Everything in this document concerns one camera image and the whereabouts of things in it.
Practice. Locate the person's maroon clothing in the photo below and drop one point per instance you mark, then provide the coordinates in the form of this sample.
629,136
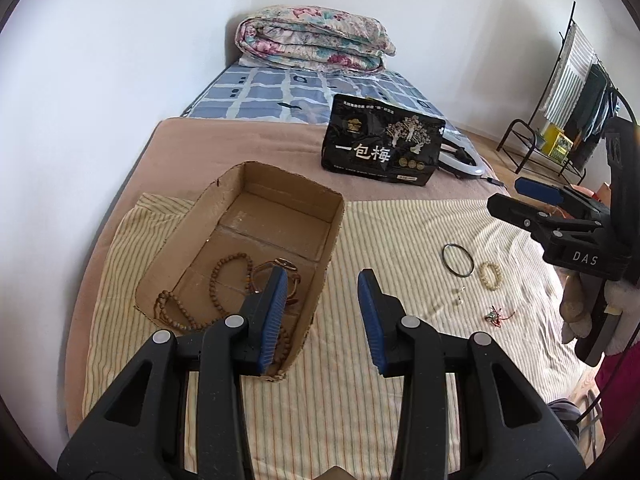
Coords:
620,390

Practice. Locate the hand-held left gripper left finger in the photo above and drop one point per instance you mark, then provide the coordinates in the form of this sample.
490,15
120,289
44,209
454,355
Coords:
272,320

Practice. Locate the striped hanging towel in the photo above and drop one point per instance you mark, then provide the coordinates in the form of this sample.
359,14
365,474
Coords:
570,70

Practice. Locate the black metal clothes rack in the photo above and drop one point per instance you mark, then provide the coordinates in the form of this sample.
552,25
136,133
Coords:
515,127

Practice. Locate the black snack bag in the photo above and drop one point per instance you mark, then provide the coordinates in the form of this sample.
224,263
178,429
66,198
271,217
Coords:
380,145

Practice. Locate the person's right hand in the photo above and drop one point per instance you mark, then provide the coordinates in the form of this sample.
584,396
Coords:
575,305

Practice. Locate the dark hanging clothes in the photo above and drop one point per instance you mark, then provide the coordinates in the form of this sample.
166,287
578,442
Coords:
590,105

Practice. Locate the striped cream cloth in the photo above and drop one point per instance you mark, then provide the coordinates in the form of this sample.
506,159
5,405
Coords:
400,230

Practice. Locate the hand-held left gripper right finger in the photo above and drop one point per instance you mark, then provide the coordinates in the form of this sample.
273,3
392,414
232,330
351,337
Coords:
372,320

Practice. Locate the blue checkered bed sheet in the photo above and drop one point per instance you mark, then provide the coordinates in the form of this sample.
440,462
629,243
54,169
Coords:
260,95

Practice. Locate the brown cardboard piece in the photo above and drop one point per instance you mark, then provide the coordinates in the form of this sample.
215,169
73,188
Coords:
335,474

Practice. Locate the folded floral quilt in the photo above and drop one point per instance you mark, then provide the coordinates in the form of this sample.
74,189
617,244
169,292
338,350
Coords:
310,35

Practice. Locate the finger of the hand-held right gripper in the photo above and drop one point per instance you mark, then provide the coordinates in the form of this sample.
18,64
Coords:
515,212
537,190

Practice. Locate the black bangle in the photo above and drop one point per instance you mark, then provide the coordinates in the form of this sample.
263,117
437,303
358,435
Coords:
444,260

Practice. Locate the yellow box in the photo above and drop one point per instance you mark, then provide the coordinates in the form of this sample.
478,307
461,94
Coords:
557,142

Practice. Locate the cardboard box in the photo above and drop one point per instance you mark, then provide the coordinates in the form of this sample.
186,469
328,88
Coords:
280,210

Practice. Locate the brown blanket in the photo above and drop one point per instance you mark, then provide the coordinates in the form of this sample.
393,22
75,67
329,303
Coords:
200,145

